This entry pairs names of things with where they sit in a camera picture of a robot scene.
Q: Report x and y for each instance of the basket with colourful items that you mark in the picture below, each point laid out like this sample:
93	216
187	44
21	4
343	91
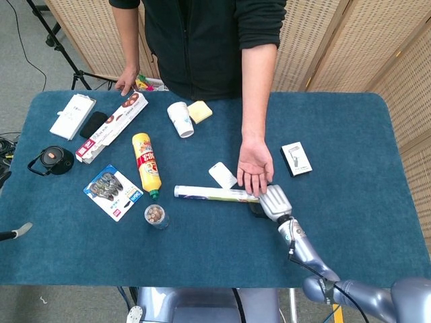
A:
148	84

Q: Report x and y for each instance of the person right hand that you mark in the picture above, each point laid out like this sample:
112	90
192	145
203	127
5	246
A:
128	79

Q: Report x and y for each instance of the white tube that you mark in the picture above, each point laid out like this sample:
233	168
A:
215	193

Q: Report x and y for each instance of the blister card with clips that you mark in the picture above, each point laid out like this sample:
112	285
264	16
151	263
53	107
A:
112	195

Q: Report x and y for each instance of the black flask with orange button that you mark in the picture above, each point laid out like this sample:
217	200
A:
54	161

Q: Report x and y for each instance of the person black jacket torso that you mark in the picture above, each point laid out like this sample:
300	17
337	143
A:
195	43

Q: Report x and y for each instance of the flat white box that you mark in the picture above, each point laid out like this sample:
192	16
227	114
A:
72	116

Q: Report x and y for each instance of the clear plastic snack jar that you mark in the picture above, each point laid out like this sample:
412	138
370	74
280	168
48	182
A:
156	217

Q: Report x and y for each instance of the small white card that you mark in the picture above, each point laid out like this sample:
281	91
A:
222	175

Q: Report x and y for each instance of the yellow sticky note pad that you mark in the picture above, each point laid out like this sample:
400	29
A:
200	111

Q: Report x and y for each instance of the blue tablecloth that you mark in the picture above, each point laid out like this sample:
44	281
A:
215	249

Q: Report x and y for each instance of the wicker screen panel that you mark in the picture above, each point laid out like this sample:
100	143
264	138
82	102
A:
363	50
303	43
97	37
414	107

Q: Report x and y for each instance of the person right forearm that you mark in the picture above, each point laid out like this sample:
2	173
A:
126	37

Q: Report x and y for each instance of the black oval pouch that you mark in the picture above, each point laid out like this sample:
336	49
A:
93	124

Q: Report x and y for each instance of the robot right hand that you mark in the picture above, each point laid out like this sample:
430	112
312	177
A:
276	203

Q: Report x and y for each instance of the person left forearm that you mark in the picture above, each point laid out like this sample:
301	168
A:
257	87

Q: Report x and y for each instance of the yellow squeeze bottle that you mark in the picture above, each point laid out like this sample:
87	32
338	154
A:
148	165

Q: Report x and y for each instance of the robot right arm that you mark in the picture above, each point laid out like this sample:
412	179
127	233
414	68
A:
309	252

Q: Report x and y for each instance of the small black box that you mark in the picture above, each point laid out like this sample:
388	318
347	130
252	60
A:
296	159

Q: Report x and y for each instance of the long white baking paper box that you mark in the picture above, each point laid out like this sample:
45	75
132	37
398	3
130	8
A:
114	126

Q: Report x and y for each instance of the white paper cup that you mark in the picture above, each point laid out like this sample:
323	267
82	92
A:
181	119

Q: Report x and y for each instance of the person left hand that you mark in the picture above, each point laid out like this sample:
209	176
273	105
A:
254	161

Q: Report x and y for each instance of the black tripod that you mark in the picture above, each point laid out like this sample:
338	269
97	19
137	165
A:
64	50

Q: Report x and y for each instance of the grey robot torso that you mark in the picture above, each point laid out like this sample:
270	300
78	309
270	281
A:
202	304

